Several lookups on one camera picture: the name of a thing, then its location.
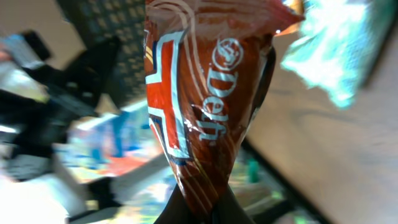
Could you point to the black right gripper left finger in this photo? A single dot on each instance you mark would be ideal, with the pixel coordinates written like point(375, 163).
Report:
point(176, 210)

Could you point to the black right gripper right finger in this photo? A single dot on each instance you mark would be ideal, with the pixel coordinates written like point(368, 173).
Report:
point(228, 211)

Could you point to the red chocolate bar wrapper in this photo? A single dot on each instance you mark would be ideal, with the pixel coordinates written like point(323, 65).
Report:
point(208, 68)

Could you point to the teal white snack packet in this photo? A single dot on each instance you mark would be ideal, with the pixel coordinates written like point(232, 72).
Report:
point(338, 45)

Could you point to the grey plastic basket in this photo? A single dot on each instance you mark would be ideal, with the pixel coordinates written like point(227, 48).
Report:
point(119, 25)

